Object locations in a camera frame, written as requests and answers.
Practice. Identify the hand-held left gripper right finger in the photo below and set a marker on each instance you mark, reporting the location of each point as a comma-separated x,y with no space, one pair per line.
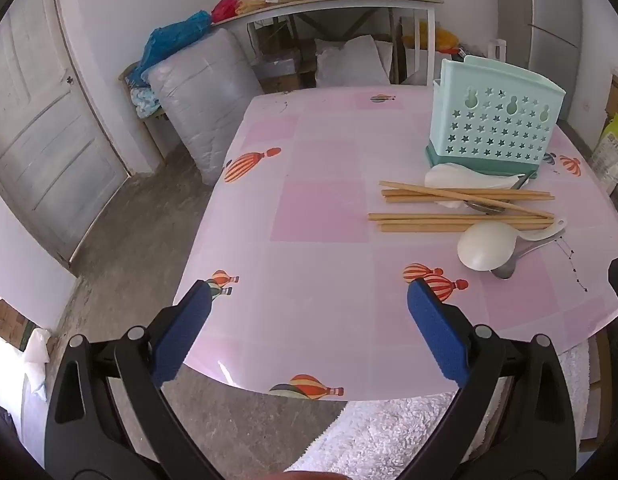
436,332

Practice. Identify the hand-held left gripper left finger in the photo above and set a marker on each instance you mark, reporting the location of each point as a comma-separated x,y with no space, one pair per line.
181,332

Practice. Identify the metal spoon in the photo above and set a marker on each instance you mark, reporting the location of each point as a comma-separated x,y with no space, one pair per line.
504,271
481,207

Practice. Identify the white plastic spoon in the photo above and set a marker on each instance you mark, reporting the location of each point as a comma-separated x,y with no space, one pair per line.
449,175
484,250

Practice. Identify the pile of wooden chopsticks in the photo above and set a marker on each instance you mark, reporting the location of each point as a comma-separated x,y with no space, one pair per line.
439,226

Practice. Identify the mint green utensil holder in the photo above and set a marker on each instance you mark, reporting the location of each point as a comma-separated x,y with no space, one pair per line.
494,115

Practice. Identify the white fluffy cloth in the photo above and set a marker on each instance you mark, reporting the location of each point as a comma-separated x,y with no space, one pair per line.
414,435

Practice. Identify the wooden chair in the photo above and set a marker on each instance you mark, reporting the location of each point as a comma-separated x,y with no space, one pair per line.
600,385

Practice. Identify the white and yellow rice bag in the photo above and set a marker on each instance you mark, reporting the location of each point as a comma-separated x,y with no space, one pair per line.
611,152

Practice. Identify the white plastic bag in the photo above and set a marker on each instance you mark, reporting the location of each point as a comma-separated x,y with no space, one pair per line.
36,360

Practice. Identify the flattened cardboard box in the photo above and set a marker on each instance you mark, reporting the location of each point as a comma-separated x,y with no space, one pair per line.
6,322

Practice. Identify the bagged white duvet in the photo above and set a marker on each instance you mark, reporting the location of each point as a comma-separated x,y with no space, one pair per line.
204,100

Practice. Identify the floral cloth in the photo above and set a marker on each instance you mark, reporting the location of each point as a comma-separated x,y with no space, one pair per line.
144,100

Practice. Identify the white panel door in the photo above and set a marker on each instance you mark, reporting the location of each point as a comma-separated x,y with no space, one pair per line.
39,135

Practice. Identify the white plastic appliance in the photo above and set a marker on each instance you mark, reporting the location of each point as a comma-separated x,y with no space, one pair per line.
497,48

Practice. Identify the silver refrigerator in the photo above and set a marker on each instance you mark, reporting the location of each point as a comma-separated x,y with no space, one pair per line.
554,25

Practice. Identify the cardboard box with grey lid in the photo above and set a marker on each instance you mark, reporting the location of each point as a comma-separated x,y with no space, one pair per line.
279,67

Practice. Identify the white sack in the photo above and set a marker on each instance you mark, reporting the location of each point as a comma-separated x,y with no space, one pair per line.
349,62

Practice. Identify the blue plastic bag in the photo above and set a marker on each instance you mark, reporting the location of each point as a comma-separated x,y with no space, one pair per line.
171,40

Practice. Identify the yellow plastic bag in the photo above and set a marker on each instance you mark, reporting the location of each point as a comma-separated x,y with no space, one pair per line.
441,37

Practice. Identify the red plastic bag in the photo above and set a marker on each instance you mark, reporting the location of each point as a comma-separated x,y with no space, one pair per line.
225,7

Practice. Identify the white desk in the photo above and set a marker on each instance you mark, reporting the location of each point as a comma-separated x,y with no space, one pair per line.
339,4

